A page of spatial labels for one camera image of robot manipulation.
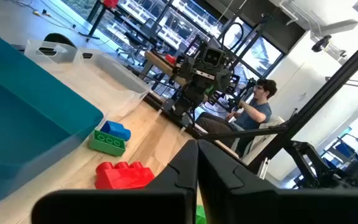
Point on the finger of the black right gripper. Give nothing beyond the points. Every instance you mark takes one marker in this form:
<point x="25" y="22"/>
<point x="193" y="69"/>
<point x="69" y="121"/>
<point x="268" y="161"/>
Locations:
<point x="206" y="93"/>
<point x="192" y="93"/>

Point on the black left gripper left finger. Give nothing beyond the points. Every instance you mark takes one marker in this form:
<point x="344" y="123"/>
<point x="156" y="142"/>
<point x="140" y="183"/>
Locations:
<point x="166" y="202"/>

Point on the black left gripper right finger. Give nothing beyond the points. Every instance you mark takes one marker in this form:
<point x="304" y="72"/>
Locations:
<point x="259" y="205"/>

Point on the large red toy brick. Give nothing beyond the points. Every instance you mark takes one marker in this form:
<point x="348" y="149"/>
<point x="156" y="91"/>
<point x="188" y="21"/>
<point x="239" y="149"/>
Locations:
<point x="123" y="177"/>

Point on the light blue toy brick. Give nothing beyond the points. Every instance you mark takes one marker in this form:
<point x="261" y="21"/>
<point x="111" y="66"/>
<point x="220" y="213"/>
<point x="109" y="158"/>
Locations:
<point x="117" y="129"/>

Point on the dark green toy brick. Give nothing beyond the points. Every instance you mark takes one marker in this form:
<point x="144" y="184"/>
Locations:
<point x="106" y="143"/>

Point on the black background robot arm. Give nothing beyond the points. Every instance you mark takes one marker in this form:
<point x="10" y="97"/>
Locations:
<point x="309" y="161"/>

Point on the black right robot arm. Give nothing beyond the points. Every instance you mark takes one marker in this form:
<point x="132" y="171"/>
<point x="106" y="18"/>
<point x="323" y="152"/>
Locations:
<point x="183" y="107"/>

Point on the red background object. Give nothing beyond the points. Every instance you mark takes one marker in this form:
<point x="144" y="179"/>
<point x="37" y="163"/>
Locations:
<point x="170" y="59"/>

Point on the wooden background table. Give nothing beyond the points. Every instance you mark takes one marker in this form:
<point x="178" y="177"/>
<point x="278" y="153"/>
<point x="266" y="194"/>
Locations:
<point x="160" y="63"/>

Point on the person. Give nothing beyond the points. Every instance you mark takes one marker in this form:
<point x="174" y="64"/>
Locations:
<point x="250" y="115"/>

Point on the white chair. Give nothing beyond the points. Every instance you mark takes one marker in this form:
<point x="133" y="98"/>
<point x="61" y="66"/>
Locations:
<point x="272" y="124"/>

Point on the black office chair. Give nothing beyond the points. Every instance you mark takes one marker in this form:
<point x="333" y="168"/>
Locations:
<point x="135" y="40"/>

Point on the black stand with red top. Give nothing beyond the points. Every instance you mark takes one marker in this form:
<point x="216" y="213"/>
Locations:
<point x="93" y="21"/>

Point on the black chair back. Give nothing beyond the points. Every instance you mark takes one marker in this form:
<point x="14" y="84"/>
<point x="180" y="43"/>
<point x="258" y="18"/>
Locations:
<point x="59" y="39"/>

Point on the teal plastic bin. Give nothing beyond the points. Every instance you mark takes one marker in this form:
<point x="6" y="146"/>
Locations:
<point x="26" y="109"/>

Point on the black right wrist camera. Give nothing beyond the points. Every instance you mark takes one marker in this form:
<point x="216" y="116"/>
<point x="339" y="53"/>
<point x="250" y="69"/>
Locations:
<point x="213" y="57"/>

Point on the black ceiling camera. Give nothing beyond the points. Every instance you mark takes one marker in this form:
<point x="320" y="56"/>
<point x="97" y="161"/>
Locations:
<point x="320" y="43"/>

